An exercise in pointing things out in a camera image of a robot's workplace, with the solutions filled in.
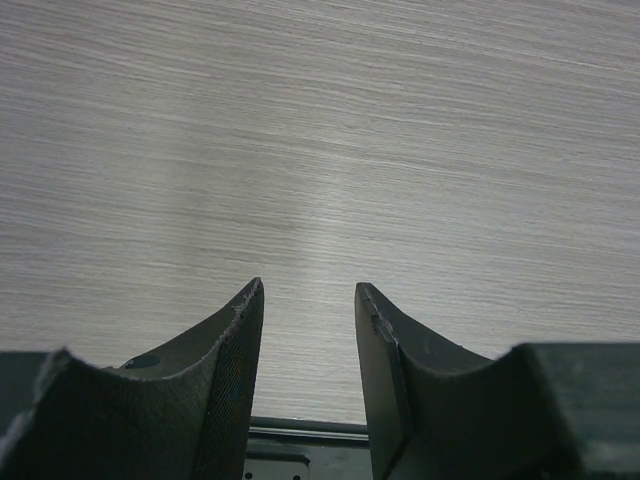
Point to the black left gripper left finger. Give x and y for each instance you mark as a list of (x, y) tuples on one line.
[(179, 411)]

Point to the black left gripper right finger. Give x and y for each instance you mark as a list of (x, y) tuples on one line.
[(435, 410)]

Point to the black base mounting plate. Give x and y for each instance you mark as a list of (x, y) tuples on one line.
[(291, 449)]

